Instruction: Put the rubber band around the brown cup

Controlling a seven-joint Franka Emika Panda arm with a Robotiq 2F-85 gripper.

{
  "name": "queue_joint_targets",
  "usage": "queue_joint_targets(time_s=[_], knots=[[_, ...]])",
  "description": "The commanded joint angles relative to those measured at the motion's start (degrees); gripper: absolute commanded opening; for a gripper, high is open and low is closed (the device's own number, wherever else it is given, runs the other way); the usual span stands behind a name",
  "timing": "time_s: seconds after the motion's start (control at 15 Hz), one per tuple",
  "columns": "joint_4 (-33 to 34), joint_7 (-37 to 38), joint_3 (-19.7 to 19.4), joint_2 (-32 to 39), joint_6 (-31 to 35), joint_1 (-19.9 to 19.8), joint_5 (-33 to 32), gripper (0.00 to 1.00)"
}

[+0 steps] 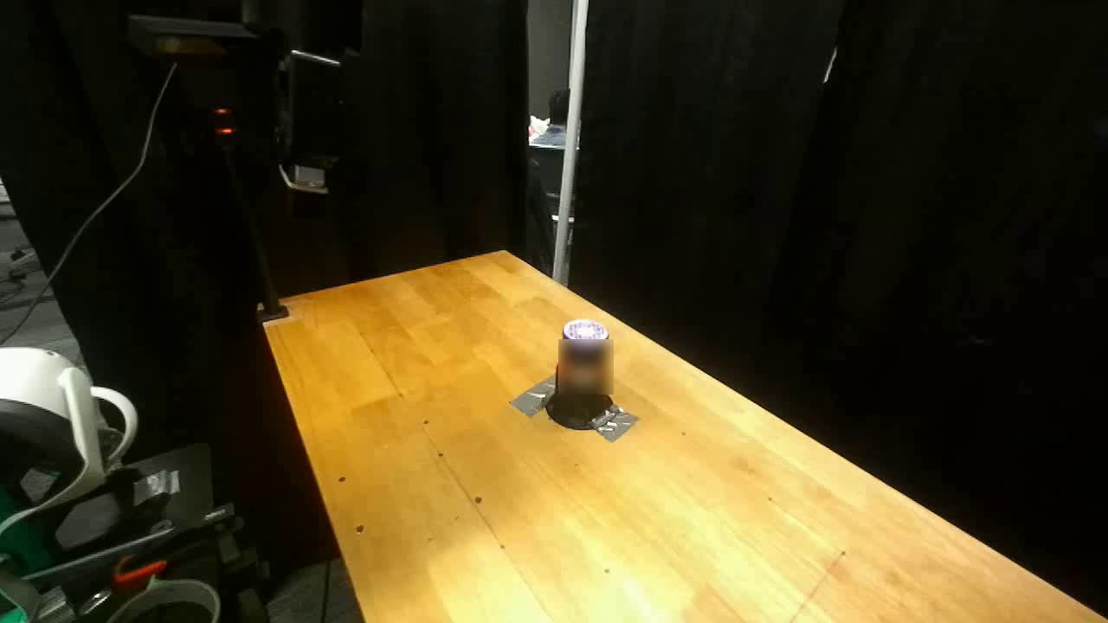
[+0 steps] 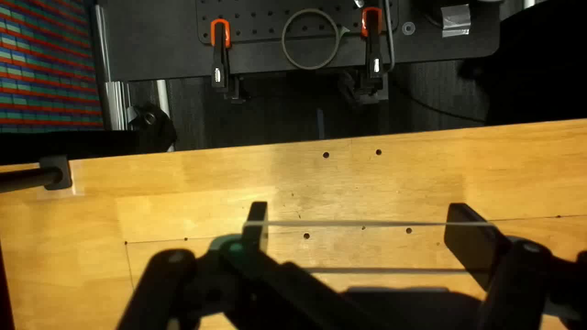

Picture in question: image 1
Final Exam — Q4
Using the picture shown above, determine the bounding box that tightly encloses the white vertical pole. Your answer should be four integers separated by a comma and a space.
550, 0, 591, 287

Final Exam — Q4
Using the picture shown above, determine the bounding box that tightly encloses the black curtain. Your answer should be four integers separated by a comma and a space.
0, 0, 534, 351
570, 0, 1108, 585

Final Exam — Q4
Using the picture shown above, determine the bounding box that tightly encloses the red clamp handle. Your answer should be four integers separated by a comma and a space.
112, 552, 174, 590

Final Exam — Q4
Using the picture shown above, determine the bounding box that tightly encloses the grey tape patch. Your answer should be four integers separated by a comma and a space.
128, 466, 187, 511

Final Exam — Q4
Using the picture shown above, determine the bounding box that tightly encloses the grey square coaster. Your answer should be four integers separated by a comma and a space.
590, 402, 641, 447

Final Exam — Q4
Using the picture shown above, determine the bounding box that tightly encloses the white paper object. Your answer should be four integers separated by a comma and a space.
527, 109, 570, 154

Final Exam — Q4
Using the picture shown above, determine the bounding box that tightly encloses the brown cup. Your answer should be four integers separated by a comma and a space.
543, 314, 615, 431

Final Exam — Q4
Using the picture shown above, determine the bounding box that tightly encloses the white cable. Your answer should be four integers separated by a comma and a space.
0, 57, 184, 347

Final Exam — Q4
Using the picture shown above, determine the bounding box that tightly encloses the black equipment cart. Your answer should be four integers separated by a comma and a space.
0, 441, 271, 623

